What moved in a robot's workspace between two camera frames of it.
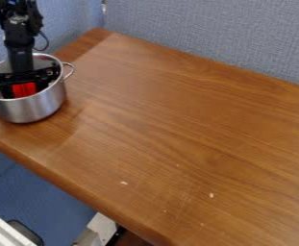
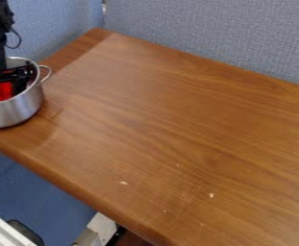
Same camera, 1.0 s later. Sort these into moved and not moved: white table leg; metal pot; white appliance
Moved: metal pot
Not moved: white table leg; white appliance
